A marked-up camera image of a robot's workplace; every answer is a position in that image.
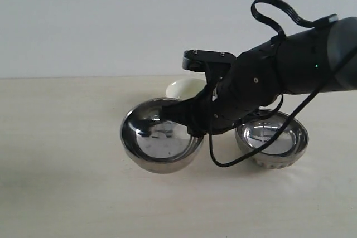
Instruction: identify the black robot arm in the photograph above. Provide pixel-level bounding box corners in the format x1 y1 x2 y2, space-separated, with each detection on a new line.
160 17 356 136

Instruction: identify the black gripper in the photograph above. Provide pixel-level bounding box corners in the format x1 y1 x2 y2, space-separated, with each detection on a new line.
160 42 281 135

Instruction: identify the small cream ceramic bowl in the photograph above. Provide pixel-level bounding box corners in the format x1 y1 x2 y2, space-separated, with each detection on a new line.
166 78 206 100

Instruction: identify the smooth stainless steel bowl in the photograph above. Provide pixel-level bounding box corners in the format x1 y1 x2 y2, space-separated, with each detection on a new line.
120 97 204 174

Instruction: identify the flat black ribbon cable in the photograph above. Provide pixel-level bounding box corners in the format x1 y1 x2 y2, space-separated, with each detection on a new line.
250 0 338 41

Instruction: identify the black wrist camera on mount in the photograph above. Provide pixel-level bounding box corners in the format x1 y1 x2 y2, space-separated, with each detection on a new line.
182 50 236 84

